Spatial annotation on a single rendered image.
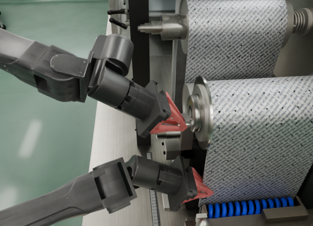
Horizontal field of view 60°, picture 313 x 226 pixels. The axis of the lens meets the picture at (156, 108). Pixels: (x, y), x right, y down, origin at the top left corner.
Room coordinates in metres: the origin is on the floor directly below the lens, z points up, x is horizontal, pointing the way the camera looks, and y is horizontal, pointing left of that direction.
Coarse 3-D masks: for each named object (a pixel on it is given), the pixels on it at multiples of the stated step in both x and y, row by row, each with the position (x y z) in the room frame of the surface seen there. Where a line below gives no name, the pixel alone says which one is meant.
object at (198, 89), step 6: (198, 84) 0.45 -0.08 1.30; (198, 90) 0.44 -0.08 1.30; (204, 96) 0.41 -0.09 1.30; (204, 102) 0.40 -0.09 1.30; (204, 108) 0.39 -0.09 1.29; (204, 114) 0.38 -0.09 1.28; (204, 120) 0.38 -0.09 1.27; (204, 126) 0.37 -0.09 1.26; (198, 132) 0.41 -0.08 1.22; (204, 132) 0.37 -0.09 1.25; (198, 138) 0.40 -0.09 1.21; (204, 138) 0.38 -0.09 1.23
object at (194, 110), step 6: (192, 96) 0.43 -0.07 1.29; (198, 96) 0.43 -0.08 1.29; (192, 102) 0.42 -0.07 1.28; (198, 102) 0.42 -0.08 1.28; (192, 108) 0.42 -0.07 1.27; (198, 108) 0.41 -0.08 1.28; (192, 114) 0.41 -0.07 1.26; (198, 114) 0.40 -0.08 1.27; (192, 120) 0.41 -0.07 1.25; (198, 120) 0.39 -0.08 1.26; (192, 126) 0.40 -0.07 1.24; (198, 126) 0.39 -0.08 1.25
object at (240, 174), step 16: (208, 160) 0.37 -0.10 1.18; (224, 160) 0.37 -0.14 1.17; (240, 160) 0.38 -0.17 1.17; (256, 160) 0.38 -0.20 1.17; (272, 160) 0.38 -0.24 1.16; (288, 160) 0.39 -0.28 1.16; (304, 160) 0.39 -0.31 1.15; (208, 176) 0.37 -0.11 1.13; (224, 176) 0.37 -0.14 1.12; (240, 176) 0.38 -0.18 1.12; (256, 176) 0.38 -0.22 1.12; (272, 176) 0.38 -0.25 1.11; (288, 176) 0.39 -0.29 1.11; (304, 176) 0.39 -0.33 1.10; (224, 192) 0.37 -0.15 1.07; (240, 192) 0.38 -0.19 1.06; (256, 192) 0.38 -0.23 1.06; (272, 192) 0.39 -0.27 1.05; (288, 192) 0.39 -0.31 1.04
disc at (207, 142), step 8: (200, 80) 0.45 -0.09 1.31; (208, 88) 0.41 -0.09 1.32; (208, 96) 0.40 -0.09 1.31; (208, 104) 0.39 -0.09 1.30; (208, 112) 0.38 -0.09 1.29; (208, 120) 0.38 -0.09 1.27; (208, 128) 0.37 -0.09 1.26; (208, 136) 0.36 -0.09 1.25; (200, 144) 0.40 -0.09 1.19; (208, 144) 0.36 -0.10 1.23
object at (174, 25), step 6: (162, 18) 0.66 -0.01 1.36; (168, 18) 0.66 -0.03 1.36; (174, 18) 0.66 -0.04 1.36; (180, 18) 0.66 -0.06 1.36; (186, 18) 0.66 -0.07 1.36; (162, 24) 0.66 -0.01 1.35; (168, 24) 0.65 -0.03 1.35; (174, 24) 0.65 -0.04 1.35; (180, 24) 0.65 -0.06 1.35; (186, 24) 0.65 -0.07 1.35; (162, 30) 0.66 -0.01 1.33; (168, 30) 0.64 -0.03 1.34; (174, 30) 0.65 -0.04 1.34; (180, 30) 0.65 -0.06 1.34; (186, 30) 0.65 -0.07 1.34; (162, 36) 0.65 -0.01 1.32; (168, 36) 0.65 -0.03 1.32; (174, 36) 0.65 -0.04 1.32; (180, 36) 0.65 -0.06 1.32
